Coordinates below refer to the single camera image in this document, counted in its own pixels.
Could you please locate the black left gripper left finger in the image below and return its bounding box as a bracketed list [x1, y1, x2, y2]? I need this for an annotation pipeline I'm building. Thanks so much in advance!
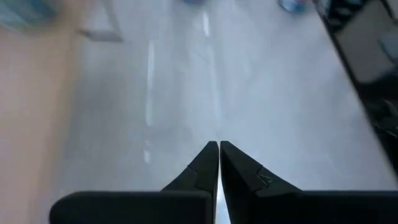
[49, 140, 220, 224]

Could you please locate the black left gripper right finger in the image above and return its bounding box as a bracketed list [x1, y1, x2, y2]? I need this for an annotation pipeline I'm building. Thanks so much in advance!
[220, 140, 398, 224]

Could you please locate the wooden shelf black metal frame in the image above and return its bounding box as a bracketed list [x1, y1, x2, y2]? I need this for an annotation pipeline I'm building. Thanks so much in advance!
[0, 0, 125, 224]

